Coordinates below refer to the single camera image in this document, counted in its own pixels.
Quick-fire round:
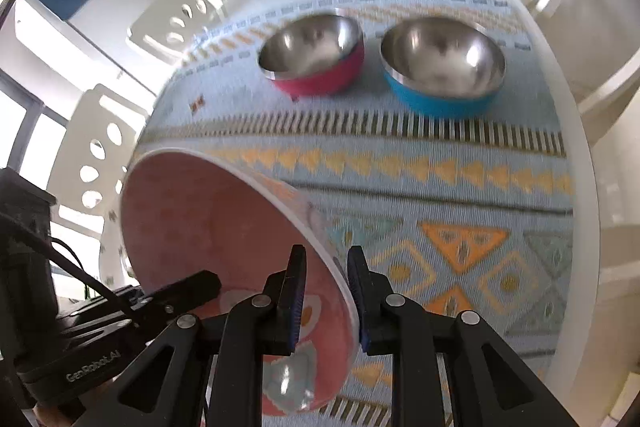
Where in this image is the black window frame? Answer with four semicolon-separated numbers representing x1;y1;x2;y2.
0;77;71;208

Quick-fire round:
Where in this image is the black cable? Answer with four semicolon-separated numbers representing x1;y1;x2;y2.
0;214;136;313

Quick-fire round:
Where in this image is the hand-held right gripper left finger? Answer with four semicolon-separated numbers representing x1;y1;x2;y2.
95;244;308;427

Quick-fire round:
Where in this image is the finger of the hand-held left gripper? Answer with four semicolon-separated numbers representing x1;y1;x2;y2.
144;271;222;315

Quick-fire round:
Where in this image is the pink steel bowl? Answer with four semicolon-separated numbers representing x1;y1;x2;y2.
257;13;366;98

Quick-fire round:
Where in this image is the patterned blue table mat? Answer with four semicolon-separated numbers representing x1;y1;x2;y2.
97;0;576;427

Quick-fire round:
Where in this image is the pink ceramic bowl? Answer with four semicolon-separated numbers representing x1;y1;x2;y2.
119;148;362;417

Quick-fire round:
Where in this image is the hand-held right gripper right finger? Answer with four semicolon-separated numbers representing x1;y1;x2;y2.
346;245;571;427

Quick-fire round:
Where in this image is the white refrigerator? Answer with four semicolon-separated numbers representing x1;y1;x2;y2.
12;0;201;98

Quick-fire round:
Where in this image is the blue steel bowl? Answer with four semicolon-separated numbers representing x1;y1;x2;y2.
379;17;507;118

